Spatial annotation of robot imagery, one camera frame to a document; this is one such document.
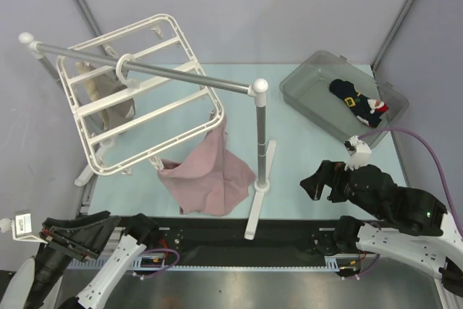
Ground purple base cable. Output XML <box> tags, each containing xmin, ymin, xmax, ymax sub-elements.
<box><xmin>122</xmin><ymin>248</ymin><xmax>181</xmax><ymax>277</ymax></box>
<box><xmin>339</xmin><ymin>250</ymin><xmax>383</xmax><ymax>279</ymax></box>

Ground beige cloth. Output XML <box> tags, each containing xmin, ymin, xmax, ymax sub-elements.
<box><xmin>75</xmin><ymin>62</ymin><xmax>136</xmax><ymax>131</ymax></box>

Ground pink cloth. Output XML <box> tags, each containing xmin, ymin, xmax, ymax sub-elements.
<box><xmin>158</xmin><ymin>119</ymin><xmax>255</xmax><ymax>216</ymax></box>

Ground grey translucent plastic bin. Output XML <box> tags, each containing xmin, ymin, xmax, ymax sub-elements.
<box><xmin>279</xmin><ymin>51</ymin><xmax>409</xmax><ymax>142</ymax></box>

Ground white plastic clip hanger frame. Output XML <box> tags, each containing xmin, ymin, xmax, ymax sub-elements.
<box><xmin>56</xmin><ymin>14</ymin><xmax>225</xmax><ymax>176</ymax></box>

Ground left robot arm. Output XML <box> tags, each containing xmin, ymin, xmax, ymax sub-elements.
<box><xmin>1</xmin><ymin>211</ymin><xmax>160</xmax><ymax>308</ymax></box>

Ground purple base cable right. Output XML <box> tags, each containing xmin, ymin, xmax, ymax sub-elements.
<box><xmin>339</xmin><ymin>250</ymin><xmax>383</xmax><ymax>279</ymax></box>

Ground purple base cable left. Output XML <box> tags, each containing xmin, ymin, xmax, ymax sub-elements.
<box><xmin>122</xmin><ymin>248</ymin><xmax>181</xmax><ymax>277</ymax></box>

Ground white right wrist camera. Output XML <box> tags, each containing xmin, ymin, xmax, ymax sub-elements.
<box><xmin>344</xmin><ymin>136</ymin><xmax>372</xmax><ymax>171</ymax></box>

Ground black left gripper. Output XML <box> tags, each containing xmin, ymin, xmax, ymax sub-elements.
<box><xmin>18</xmin><ymin>208</ymin><xmax>121</xmax><ymax>309</ymax></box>

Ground metal drying rack stand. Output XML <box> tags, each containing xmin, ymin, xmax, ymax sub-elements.
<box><xmin>18</xmin><ymin>33</ymin><xmax>276</xmax><ymax>240</ymax></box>

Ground navy Santa sock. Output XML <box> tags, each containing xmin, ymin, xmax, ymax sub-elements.
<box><xmin>356</xmin><ymin>95</ymin><xmax>388</xmax><ymax>128</ymax></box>

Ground navy belt-buckle sock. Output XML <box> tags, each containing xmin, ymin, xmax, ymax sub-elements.
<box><xmin>328</xmin><ymin>79</ymin><xmax>365</xmax><ymax>108</ymax></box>

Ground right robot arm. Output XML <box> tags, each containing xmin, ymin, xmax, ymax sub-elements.
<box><xmin>300</xmin><ymin>160</ymin><xmax>462</xmax><ymax>296</ymax></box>

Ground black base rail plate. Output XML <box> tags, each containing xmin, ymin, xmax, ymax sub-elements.
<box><xmin>154</xmin><ymin>217</ymin><xmax>367</xmax><ymax>268</ymax></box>

